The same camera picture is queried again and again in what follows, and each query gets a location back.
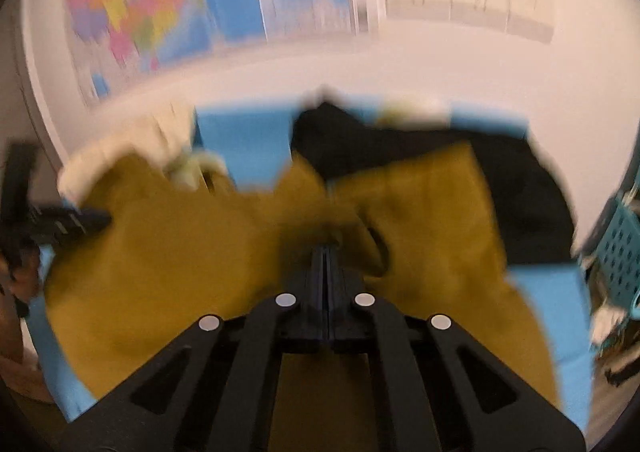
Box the mustard yellow garment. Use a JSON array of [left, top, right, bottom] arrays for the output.
[[44, 154, 556, 451]]

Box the person's left hand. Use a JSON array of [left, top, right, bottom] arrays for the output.
[[1, 250, 41, 319]]

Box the cream white fabric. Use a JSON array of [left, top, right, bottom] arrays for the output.
[[58, 104, 229, 204]]

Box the black garment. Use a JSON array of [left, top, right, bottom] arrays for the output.
[[290, 102, 575, 266]]

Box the teal plastic basket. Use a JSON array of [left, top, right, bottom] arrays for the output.
[[582, 186, 639, 348]]

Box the blue bed sheet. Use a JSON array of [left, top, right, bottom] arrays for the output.
[[24, 100, 592, 429]]

